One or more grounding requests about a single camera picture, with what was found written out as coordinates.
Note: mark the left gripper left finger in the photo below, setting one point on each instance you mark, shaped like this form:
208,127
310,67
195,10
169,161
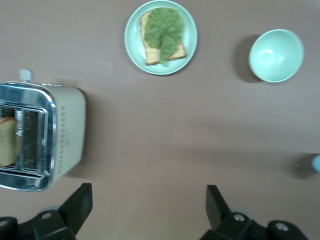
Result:
75,207

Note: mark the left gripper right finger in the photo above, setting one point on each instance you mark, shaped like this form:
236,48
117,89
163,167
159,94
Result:
217,210

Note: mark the blue cup with white paper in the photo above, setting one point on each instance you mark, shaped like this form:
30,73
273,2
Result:
317,163

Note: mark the beige and chrome toaster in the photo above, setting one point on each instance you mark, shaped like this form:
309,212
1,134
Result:
71,130

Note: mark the brown bread slice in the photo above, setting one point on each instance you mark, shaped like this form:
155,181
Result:
8,142

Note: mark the green bowl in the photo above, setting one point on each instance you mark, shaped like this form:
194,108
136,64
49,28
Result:
276,56

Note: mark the bread slice under lettuce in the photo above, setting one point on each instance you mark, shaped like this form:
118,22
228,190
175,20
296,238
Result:
151,56

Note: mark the green plate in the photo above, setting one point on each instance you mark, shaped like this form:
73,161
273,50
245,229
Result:
191,32

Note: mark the green lettuce leaf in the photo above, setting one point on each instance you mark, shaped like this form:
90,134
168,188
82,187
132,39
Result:
163,30

